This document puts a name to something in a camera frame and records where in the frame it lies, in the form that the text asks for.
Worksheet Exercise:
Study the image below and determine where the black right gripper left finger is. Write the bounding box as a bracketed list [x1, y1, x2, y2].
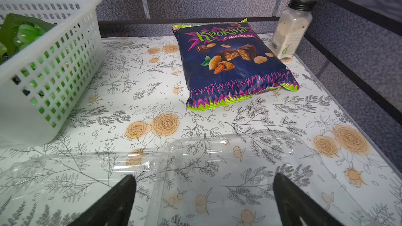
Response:
[70, 175, 137, 226]

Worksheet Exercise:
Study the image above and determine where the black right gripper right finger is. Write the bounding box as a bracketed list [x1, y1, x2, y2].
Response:
[273, 173, 342, 226]

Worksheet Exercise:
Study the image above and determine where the clear plastic clamshell container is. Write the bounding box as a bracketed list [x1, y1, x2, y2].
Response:
[1, 148, 168, 226]

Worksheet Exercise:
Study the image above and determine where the green grape bunch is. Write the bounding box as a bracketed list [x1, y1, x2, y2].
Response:
[1, 13, 55, 64]

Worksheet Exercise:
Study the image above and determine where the purple candy bag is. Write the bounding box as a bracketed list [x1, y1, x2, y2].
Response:
[172, 19, 299, 111]

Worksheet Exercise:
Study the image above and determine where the white plastic basket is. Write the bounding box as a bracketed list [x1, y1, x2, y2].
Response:
[1, 0, 104, 149]

